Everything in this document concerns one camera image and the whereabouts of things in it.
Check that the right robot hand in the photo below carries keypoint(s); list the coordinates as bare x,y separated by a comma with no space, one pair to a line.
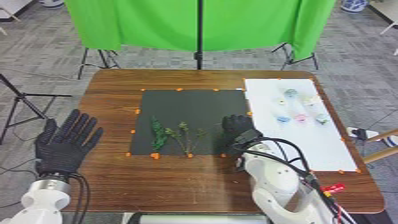
236,126

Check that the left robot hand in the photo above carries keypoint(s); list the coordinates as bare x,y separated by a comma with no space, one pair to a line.
64,146

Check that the pink flower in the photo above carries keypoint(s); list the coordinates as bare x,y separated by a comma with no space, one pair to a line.
300,117

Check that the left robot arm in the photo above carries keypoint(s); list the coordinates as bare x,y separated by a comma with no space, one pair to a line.
41,200

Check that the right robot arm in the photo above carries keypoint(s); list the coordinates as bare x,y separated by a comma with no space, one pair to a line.
277,186

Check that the dark mat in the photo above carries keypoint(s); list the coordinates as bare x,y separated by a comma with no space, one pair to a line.
188,110

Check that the thin branched green sprig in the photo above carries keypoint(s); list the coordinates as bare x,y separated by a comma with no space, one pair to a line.
185,138

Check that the white sheet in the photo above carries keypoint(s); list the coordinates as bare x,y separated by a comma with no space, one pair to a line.
295,143

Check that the blue flower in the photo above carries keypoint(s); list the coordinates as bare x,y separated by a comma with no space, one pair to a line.
290,100

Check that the leafy green sprig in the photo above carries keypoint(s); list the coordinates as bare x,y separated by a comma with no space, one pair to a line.
158,133

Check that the black tripod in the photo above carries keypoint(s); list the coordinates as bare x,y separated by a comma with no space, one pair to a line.
21,100

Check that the black stand legs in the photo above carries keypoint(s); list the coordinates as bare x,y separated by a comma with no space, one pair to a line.
105,59
291,55

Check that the wooden chair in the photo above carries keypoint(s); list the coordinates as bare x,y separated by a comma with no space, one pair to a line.
378,155

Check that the pale grey bar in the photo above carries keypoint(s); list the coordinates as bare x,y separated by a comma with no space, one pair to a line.
197,219

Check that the black stand pole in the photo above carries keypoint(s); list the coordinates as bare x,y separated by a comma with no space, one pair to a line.
199,33

